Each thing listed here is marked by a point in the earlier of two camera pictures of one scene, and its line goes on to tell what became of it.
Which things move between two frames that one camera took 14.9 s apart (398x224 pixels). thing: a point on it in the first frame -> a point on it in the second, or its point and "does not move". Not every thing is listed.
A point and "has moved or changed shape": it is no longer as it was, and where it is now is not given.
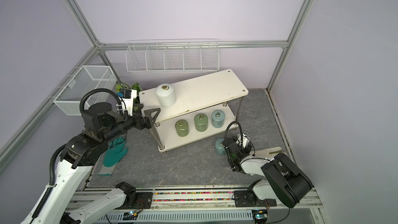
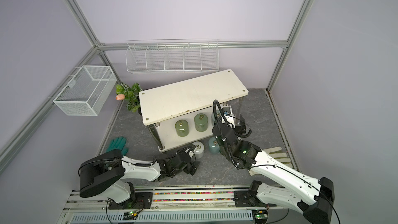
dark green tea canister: [182, 127] does not move
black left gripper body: [139, 124] -> [188, 168]
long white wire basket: [172, 55] does not move
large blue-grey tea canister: [220, 149] has moved or changed shape
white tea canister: [166, 95] -> [199, 151]
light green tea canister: [200, 121] does not move
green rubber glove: [116, 149] does not move
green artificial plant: [135, 86] does not move
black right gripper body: [240, 150] -> [240, 130]
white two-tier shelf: [194, 108] does not move
